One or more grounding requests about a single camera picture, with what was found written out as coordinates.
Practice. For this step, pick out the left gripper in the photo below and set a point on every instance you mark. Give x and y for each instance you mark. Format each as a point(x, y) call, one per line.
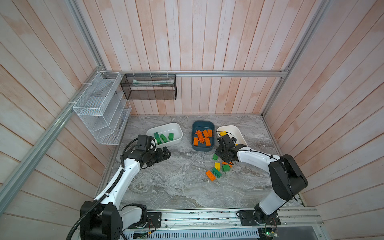
point(160, 157)

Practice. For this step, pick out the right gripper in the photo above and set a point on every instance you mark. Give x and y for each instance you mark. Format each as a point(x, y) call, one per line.
point(217, 151)

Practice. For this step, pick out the green long lego brick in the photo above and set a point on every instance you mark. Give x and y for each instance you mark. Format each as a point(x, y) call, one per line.
point(216, 173)

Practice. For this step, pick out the long orange lego plate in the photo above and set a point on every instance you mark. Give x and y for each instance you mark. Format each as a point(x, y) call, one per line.
point(200, 136)

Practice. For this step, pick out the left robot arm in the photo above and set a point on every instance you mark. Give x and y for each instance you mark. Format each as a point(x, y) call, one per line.
point(104, 218)

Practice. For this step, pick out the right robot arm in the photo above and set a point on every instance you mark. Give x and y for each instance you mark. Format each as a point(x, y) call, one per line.
point(286, 176)

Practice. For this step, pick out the right white bin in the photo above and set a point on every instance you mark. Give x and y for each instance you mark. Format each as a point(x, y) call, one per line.
point(233, 132)

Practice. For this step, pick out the dark teal bin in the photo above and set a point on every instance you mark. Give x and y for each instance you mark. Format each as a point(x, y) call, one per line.
point(203, 125)

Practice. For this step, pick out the black mesh basket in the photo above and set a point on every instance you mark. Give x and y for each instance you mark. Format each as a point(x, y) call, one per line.
point(149, 87)

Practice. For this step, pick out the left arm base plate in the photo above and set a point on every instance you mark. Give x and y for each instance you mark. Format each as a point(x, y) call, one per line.
point(152, 221)

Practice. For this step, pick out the white wire shelf rack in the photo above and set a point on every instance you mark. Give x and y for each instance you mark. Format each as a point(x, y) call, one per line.
point(102, 108)

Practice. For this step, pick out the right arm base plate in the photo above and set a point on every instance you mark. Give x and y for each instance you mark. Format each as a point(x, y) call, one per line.
point(258, 218)

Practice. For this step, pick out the aluminium front rail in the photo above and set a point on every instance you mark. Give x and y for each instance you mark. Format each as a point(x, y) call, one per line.
point(195, 219)

